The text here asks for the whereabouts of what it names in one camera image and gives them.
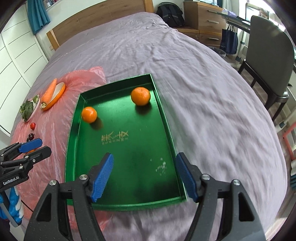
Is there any red plum top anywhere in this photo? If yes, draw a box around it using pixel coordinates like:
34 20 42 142
30 123 36 130

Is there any small orange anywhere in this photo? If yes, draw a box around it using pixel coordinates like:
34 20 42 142
81 106 97 123

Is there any large orange front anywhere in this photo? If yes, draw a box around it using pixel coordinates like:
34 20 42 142
130 87 151 106

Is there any blue gloved left hand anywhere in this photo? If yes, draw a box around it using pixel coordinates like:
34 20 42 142
1 186 24 227

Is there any bok choy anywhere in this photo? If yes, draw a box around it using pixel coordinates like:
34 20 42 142
20 100 34 122

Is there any pink plastic sheet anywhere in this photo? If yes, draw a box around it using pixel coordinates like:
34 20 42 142
18 66 106 226

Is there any white plate green rim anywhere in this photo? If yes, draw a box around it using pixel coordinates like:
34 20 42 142
20 94 41 123

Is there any carrot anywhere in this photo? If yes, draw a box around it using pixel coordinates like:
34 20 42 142
41 78 57 109

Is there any orange oval dish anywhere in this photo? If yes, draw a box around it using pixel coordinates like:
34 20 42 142
40 82 66 111

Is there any white wardrobe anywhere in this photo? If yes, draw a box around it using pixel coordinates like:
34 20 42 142
1 4 48 136

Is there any grey bed sheet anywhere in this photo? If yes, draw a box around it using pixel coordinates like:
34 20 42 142
29 13 287 230

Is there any green metal tray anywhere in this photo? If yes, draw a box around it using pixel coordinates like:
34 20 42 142
65 74 187 211

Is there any teal curtain left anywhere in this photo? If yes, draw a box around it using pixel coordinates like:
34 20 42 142
28 0 50 35

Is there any grey office chair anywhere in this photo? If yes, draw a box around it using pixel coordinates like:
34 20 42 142
238 16 295 121

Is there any wooden headboard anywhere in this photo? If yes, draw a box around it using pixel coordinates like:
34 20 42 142
47 0 154 50

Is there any navy tote bag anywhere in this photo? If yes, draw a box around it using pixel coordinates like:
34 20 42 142
220 25 238 55

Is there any desk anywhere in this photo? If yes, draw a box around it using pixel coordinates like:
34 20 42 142
218 9 251 33

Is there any wooden drawer cabinet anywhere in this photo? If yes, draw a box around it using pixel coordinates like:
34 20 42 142
177 1 226 48

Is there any black backpack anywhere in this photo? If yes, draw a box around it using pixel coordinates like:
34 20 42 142
156 2 185 28

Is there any black cable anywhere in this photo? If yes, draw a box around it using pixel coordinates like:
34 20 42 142
21 200 34 212

